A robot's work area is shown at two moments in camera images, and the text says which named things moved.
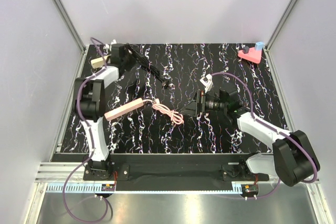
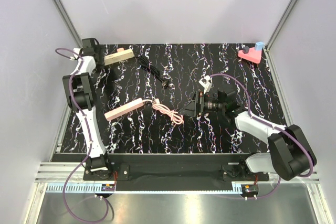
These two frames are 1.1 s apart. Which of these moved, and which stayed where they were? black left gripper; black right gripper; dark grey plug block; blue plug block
Moved: black left gripper
Stayed: dark grey plug block; black right gripper; blue plug block
